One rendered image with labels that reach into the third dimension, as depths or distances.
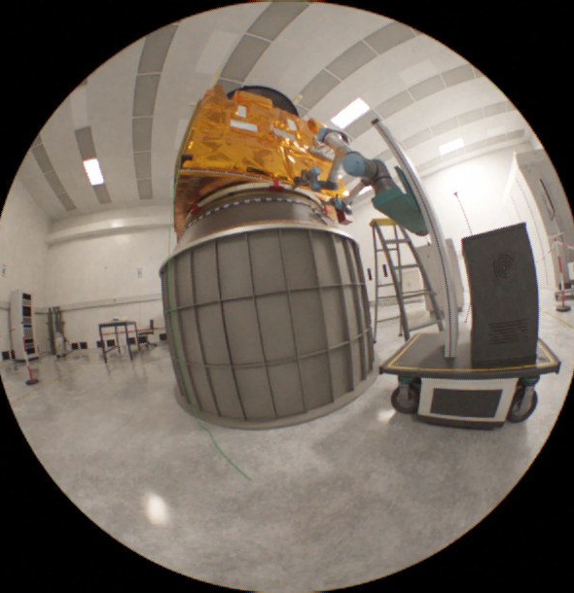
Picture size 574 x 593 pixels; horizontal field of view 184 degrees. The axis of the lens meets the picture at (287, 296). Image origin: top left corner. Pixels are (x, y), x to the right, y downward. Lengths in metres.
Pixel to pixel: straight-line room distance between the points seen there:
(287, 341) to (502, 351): 1.07
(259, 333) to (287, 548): 0.96
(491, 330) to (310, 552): 0.95
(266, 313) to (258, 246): 0.38
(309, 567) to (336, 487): 0.35
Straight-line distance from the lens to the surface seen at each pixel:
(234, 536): 0.76
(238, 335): 1.00
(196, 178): 1.53
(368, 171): 0.95
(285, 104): 3.78
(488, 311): 0.85
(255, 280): 0.98
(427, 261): 4.23
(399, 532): 0.73
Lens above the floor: 0.69
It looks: 3 degrees up
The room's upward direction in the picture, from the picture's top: 9 degrees counter-clockwise
